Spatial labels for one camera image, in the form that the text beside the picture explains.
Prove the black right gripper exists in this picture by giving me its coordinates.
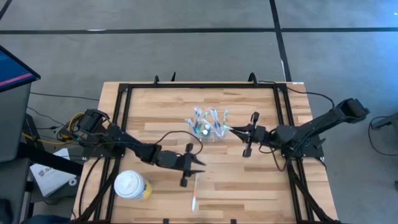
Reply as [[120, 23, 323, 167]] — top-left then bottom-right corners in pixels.
[[231, 112, 271, 157]]

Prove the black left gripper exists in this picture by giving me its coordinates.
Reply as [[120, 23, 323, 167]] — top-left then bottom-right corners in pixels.
[[177, 143, 206, 187]]

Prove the clear acrylic organizer box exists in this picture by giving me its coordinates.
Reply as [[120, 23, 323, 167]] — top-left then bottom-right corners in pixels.
[[186, 123, 229, 143]]

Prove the white lidded paper cup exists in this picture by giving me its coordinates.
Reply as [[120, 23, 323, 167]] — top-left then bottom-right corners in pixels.
[[113, 169, 153, 200]]

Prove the grey floor stand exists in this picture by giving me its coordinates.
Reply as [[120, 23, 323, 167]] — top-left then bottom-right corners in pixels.
[[371, 111, 398, 130]]

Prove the black stand bar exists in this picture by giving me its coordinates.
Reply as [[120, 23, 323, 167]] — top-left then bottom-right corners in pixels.
[[17, 141, 84, 176]]

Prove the white printed booklet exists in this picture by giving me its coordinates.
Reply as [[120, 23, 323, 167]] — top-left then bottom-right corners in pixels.
[[29, 147, 78, 197]]

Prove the person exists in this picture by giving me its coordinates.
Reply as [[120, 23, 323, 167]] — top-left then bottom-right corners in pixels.
[[18, 212, 71, 224]]

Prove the grey cabinet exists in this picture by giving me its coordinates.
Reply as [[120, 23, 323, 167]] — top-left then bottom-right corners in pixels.
[[0, 82, 32, 163]]

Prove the computer monitor blue screen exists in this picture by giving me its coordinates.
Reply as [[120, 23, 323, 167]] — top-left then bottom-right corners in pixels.
[[0, 45, 42, 93]]

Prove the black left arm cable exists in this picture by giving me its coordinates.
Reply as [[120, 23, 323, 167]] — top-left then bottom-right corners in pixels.
[[154, 129, 203, 156]]

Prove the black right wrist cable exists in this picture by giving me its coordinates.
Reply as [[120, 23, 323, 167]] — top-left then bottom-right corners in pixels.
[[257, 144, 289, 172]]

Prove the black aluminium table frame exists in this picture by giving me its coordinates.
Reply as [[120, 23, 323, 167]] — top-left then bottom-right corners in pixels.
[[73, 82, 341, 224]]

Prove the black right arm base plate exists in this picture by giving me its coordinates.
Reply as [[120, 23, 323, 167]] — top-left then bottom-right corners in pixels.
[[279, 136, 325, 159]]

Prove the black cable over table edge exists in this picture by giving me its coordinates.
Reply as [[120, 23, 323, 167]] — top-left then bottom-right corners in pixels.
[[257, 80, 336, 109]]

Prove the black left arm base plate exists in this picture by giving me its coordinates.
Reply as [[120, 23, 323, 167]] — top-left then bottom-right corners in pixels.
[[82, 136, 127, 159]]

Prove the black cable beside table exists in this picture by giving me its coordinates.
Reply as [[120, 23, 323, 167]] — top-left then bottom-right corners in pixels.
[[78, 156, 104, 218]]

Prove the black looped floor cable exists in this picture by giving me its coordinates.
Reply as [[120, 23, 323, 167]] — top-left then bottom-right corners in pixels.
[[368, 115, 398, 157]]

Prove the yellow cable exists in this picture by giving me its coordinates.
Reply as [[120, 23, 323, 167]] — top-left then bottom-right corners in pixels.
[[21, 111, 86, 146]]

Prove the thin black floor cable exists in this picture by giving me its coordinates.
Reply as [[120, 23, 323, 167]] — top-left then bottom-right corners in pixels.
[[26, 105, 65, 126], [29, 91, 100, 102]]

